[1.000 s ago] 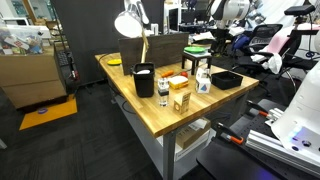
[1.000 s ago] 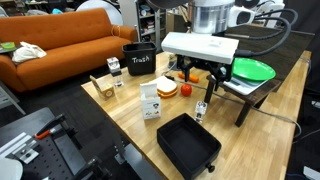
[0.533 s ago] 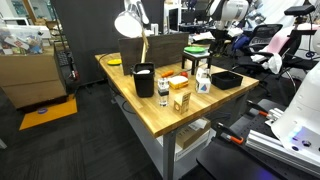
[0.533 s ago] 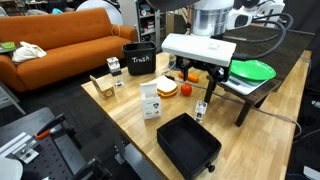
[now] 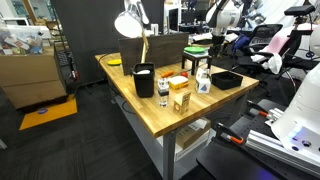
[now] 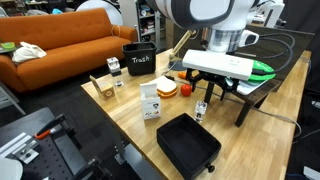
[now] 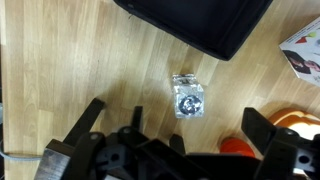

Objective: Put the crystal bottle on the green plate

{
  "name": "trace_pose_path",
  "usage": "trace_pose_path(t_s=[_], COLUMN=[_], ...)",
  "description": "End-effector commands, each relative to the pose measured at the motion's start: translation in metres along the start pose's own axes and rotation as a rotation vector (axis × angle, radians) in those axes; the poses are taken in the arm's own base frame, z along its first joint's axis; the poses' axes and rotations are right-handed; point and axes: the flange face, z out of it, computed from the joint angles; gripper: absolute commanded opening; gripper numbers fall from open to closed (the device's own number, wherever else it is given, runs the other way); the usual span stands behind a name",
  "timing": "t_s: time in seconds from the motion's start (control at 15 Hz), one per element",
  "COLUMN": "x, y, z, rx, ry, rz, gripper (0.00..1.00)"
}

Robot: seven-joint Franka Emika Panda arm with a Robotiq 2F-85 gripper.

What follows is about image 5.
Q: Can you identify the dark wooden backboard panel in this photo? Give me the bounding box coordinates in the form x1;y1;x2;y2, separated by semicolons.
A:
118;32;190;76

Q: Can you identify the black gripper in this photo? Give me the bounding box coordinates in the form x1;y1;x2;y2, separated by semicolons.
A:
207;33;227;70

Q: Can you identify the small tan cardboard box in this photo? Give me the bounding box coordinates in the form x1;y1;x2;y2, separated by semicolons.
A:
173;90;192;116

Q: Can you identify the white printed carton box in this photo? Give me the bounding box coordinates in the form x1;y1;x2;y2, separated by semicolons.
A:
194;67;212;94

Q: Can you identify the yellow round plate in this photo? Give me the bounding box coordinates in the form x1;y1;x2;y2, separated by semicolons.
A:
107;58;123;66

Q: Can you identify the orange toy carrot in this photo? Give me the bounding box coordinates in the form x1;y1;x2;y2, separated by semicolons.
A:
160;70;175;79

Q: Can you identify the pink cloth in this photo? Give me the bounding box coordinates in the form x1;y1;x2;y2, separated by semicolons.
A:
266;33;291;54

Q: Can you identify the black orange clamp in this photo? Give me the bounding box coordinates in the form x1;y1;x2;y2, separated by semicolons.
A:
246;99;271;118
214;122;245;145

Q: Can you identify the aluminium extrusion rail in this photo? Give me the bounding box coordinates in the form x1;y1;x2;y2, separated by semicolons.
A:
245;129;320;178

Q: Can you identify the white crumpled cloth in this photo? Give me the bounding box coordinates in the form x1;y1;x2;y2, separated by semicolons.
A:
250;53;284;75

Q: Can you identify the blue bag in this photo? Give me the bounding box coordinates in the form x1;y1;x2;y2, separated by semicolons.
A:
231;33;251;53

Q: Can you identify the black trash bin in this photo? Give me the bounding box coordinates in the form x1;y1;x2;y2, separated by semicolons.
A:
132;62;156;98

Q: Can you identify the small dark wooden stool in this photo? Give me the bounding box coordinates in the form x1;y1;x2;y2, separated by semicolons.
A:
181;51;214;76

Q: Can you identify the background wooden desk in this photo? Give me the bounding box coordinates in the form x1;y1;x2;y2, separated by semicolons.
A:
189;38;214;51

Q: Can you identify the large cardboard box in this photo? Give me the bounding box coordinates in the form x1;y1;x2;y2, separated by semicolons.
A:
0;44;68;109

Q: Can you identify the silver metal bracket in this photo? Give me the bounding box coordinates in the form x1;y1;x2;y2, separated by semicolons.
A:
266;108;284;123

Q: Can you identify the black office chair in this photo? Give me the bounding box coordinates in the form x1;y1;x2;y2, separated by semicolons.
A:
233;23;284;78

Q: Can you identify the black divider curtain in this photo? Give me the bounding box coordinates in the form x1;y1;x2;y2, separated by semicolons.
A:
49;0;166;86

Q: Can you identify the clear plastic storage bin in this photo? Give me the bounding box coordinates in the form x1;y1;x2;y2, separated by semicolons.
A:
0;24;44;56

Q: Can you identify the black rectangular tray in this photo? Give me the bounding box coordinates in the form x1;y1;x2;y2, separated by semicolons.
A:
211;70;244;91

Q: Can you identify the white desk lamp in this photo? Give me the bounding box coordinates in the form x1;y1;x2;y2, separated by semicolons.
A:
114;0;151;64

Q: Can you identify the orange floor mat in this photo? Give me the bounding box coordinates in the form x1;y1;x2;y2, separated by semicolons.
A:
19;96;78;131

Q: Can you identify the toy bread slice sandwich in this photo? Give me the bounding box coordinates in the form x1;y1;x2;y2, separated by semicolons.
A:
168;75;190;90

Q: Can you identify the black perforated mounting board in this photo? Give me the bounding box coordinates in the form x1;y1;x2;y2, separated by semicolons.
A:
196;98;320;180

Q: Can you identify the brown cardboard box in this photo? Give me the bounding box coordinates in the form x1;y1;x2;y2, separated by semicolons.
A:
174;117;212;150

